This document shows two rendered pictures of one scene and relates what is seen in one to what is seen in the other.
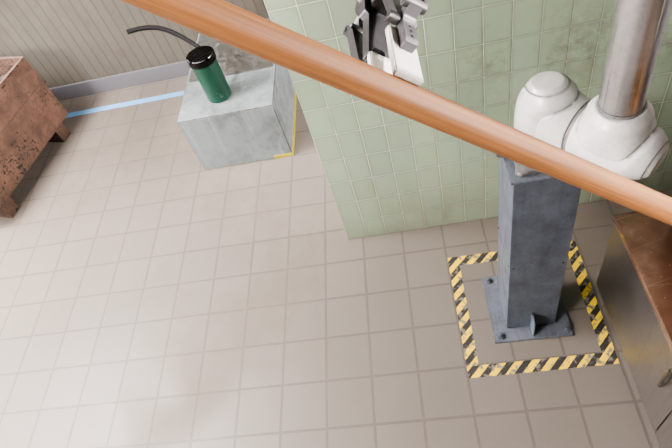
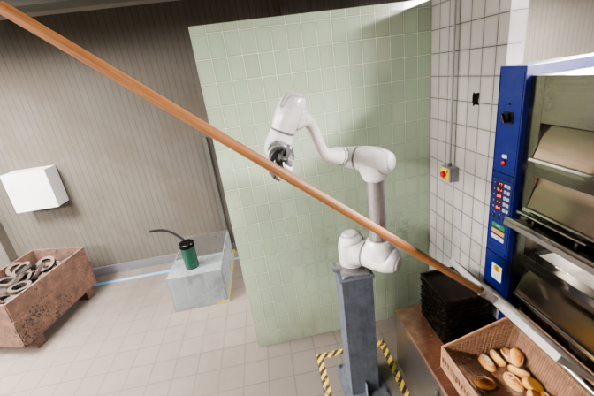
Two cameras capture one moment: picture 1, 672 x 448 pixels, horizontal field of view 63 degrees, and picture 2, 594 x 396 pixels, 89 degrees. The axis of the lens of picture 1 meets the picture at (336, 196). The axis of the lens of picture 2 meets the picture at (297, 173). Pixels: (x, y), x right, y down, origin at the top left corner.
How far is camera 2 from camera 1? 0.50 m
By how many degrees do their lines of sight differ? 34
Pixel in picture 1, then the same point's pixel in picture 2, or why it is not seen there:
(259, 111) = (213, 273)
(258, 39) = (248, 152)
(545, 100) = (349, 239)
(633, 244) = (405, 323)
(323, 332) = not seen: outside the picture
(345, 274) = (256, 369)
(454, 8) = (309, 211)
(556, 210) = (364, 300)
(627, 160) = (385, 262)
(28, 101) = (77, 272)
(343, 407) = not seen: outside the picture
